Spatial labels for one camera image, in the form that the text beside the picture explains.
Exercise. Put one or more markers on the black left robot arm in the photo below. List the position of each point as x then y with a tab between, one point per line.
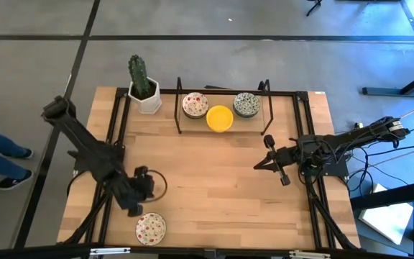
85	144

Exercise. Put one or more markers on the silver metal bracket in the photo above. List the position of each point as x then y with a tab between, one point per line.
110	251
309	255

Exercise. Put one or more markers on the black front crossbeam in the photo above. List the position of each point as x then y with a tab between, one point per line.
164	252

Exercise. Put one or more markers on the yellow power plug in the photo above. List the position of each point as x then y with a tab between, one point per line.
358	125

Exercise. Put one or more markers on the black aluminium table frame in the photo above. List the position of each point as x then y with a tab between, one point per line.
167	91

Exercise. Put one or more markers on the black metal wooden shelf rack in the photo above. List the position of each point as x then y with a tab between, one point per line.
250	124

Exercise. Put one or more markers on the black table base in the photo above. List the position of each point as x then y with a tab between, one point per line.
390	92

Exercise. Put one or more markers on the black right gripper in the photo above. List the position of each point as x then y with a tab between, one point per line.
282	156

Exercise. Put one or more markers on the black stand leg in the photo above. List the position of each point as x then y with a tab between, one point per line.
315	6

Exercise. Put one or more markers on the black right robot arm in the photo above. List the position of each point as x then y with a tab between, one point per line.
354	138

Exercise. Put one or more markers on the white flat box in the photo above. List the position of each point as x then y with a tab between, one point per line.
386	221

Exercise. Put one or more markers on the red floral bowl green outside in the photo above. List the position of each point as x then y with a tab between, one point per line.
195	105
151	228

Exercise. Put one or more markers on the yellow plastic mini bowl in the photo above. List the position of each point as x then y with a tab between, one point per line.
220	118

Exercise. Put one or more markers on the black desk frame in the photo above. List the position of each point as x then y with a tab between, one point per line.
390	196

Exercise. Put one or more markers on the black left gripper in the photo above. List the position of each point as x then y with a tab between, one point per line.
142	187

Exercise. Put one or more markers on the green cactus plant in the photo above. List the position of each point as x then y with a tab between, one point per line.
138	75

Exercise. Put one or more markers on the blue patterned bowl teal outside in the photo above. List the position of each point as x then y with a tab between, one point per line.
246	104

